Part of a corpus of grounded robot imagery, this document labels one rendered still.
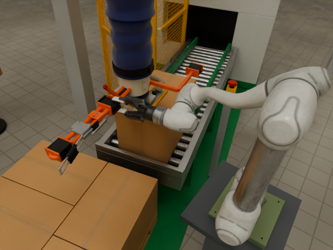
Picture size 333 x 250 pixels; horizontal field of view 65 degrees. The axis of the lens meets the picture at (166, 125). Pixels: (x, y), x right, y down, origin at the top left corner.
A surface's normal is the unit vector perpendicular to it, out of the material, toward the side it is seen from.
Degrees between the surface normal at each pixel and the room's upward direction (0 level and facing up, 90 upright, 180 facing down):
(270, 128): 86
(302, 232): 0
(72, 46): 90
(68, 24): 90
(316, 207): 0
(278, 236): 0
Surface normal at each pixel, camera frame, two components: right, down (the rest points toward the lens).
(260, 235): -0.03, -0.77
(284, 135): -0.51, 0.47
